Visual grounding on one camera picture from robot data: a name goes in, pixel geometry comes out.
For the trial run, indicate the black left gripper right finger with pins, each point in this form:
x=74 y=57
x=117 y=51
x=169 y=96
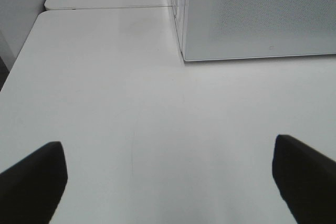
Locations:
x=305 y=179

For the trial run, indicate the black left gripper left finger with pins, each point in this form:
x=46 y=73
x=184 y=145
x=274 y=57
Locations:
x=32 y=188

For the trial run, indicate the white microwave door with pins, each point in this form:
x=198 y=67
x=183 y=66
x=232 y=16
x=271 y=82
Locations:
x=262 y=11

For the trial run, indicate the white microwave oven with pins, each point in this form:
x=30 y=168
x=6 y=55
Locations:
x=257 y=11

